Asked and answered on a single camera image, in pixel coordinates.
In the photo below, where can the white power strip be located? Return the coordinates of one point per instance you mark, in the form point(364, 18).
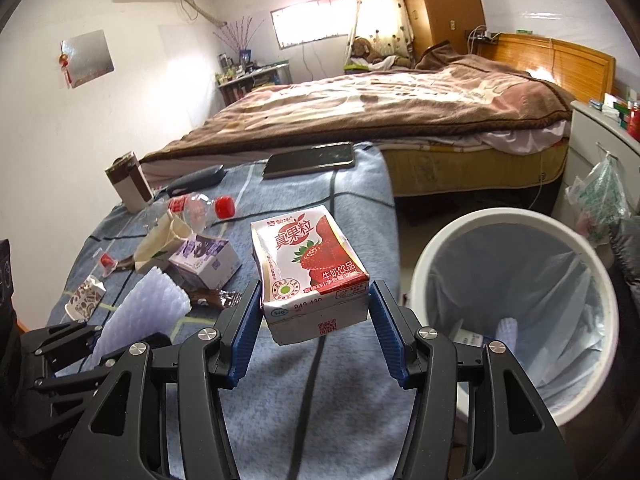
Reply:
point(484, 36)

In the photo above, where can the decorative branches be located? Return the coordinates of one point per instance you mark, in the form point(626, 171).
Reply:
point(240, 35)

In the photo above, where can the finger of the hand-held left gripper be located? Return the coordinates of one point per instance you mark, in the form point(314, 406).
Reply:
point(70, 380)
point(60, 337)

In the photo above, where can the white nightstand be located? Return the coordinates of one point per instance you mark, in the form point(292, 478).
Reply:
point(585, 135)

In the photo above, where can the white foam fruit net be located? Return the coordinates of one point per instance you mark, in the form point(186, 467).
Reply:
point(145, 305)

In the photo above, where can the clear bin liner bag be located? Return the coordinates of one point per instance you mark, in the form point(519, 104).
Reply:
point(550, 300)

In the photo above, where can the bed with brown blanket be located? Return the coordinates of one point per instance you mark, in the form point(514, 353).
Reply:
point(375, 105)

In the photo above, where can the air conditioner pipe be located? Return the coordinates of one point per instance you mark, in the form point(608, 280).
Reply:
point(200, 10)

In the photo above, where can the black smartphone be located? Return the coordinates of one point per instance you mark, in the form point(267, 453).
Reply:
point(310, 160)

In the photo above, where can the patterned paper wrapper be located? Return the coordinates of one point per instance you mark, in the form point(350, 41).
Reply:
point(85, 300)

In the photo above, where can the brown and white carton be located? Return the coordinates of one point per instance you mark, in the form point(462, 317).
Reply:
point(130, 185)

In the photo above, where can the cluttered desk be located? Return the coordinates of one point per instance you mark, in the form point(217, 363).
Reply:
point(255, 80)

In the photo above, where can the green and white boxes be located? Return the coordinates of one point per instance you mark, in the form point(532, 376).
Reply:
point(615, 110)

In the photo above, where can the brown teddy bear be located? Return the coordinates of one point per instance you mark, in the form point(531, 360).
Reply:
point(362, 50)

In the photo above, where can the wooden headboard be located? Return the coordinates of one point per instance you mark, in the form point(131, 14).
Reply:
point(575, 60)

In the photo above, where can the clear plastic bag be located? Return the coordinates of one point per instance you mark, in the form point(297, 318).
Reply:
point(600, 195)

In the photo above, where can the patterned curtain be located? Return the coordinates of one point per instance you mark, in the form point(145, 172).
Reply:
point(380, 5)

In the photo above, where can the brown snack wrapper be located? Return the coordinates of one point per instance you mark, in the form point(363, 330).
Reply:
point(220, 299)

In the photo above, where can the strawberry milk carton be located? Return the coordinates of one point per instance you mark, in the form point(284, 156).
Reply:
point(310, 270)

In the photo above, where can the black case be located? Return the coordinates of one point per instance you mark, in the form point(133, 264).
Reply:
point(197, 177)

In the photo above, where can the white round waste bin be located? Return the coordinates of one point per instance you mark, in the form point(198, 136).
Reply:
point(500, 217)

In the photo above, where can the small clear jelly cup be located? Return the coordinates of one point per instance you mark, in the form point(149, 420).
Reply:
point(106, 260)

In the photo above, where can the silver wall poster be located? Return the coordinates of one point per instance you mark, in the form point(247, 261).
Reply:
point(87, 57)

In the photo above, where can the clear plastic bottle red cap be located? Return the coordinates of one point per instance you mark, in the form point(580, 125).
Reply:
point(195, 210)

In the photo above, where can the dark grey jacket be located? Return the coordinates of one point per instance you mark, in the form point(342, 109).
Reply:
point(625, 250)

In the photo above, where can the window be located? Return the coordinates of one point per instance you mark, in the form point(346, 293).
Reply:
point(310, 22)

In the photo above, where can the purple milk carton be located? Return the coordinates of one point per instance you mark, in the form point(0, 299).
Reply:
point(205, 260)

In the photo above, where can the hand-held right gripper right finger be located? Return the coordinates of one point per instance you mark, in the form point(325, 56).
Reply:
point(386, 332)

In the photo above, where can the wooden wardrobe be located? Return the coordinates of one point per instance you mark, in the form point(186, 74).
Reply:
point(445, 5)

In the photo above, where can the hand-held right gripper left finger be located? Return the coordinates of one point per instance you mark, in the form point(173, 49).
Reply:
point(245, 332)

